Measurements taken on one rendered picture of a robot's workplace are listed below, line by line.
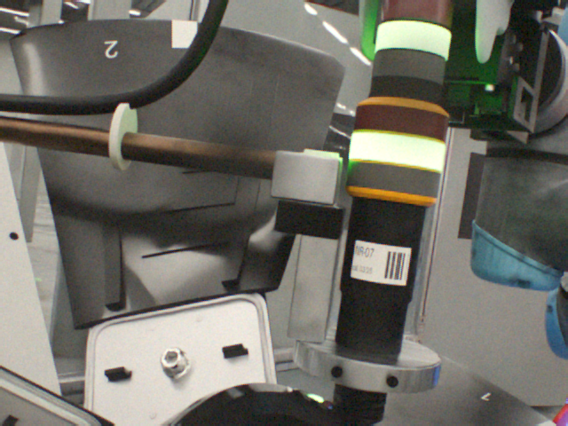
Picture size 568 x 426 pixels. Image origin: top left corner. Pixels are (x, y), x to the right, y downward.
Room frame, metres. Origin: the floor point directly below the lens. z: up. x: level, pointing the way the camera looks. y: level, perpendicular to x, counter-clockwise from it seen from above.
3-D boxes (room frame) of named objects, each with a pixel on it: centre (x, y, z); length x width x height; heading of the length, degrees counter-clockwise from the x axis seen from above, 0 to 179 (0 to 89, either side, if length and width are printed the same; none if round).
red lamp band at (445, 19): (0.31, -0.05, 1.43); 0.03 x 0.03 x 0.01
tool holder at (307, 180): (0.31, -0.04, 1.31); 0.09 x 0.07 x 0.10; 82
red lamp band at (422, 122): (0.31, -0.05, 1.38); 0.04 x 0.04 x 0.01
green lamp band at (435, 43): (0.31, -0.05, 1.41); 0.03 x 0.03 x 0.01
